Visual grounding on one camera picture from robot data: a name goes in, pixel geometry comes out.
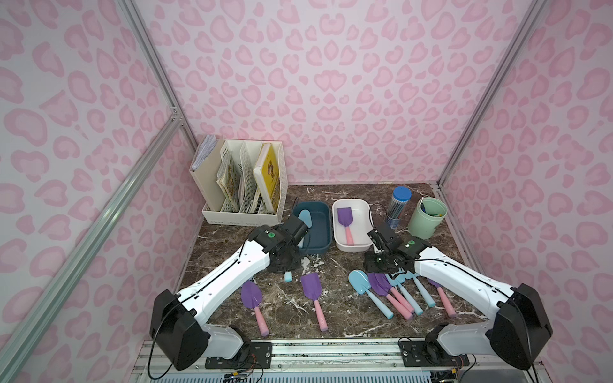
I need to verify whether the teal heart shovel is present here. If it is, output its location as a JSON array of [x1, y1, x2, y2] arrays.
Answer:
[[298, 209, 312, 248]]

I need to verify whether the dark teal storage box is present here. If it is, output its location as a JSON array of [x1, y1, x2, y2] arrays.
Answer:
[[292, 201, 333, 255]]

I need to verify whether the white storage box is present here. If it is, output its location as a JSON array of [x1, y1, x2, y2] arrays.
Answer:
[[332, 199, 373, 252]]

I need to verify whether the purple square shovel pink handle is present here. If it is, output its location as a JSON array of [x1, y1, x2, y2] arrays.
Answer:
[[337, 207, 354, 246]]

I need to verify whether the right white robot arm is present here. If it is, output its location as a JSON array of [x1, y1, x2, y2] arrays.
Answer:
[[364, 223, 553, 370]]

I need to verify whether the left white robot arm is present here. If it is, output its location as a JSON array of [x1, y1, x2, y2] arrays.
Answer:
[[149, 215, 309, 371]]

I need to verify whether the purple pointed shovel upper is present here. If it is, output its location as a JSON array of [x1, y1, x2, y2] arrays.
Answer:
[[375, 273, 415, 314]]

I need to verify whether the purple square shovel centre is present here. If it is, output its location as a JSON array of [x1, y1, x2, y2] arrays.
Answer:
[[300, 273, 328, 332]]

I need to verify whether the green cup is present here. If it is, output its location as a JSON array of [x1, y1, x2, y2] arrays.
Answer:
[[407, 197, 448, 239]]

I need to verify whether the blue lid pen tube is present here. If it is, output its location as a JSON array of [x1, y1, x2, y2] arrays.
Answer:
[[386, 186, 413, 229]]

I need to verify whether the teal pointed shovel far right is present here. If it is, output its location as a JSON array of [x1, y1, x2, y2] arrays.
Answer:
[[405, 271, 436, 307]]

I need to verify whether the white file organizer rack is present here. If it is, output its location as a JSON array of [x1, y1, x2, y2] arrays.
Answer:
[[202, 140, 288, 227]]

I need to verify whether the yellow book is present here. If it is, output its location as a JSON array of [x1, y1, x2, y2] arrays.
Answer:
[[252, 143, 280, 214]]

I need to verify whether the illustrated picture book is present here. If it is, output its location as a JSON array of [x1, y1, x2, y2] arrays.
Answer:
[[216, 153, 240, 212]]

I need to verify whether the purple shovel far right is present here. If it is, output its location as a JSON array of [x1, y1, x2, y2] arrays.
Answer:
[[428, 279, 457, 319]]

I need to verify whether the beige folder with papers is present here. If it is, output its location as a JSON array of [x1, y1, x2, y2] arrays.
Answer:
[[189, 135, 226, 212]]

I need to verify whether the purple shovel pink handle left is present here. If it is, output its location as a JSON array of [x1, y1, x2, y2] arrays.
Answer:
[[241, 280, 270, 338]]

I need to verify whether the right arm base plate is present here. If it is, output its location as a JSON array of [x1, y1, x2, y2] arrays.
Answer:
[[397, 338, 470, 369]]

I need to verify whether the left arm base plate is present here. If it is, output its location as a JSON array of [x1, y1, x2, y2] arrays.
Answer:
[[205, 342, 273, 370]]

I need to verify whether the aluminium front rail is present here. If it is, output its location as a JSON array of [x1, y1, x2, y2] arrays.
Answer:
[[128, 338, 551, 382]]

